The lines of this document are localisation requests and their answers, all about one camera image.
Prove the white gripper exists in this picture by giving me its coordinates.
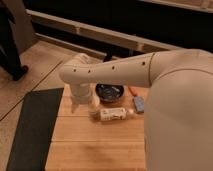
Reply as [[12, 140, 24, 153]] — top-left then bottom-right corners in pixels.
[[70, 84, 100, 113]]

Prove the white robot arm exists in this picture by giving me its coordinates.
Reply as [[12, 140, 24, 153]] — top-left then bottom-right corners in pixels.
[[60, 49, 213, 171]]

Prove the dark ceramic bowl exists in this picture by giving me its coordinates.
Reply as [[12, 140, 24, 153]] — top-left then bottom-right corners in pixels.
[[95, 84, 124, 102]]

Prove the white paper cup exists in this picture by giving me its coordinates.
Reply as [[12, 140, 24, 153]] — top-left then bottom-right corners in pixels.
[[88, 104, 99, 115]]

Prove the black floor mat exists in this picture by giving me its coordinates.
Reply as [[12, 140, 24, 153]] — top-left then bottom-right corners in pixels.
[[6, 88, 63, 171]]

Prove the orange handled blue brush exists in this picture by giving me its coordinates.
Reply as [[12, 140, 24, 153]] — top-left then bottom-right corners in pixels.
[[129, 87, 144, 113]]

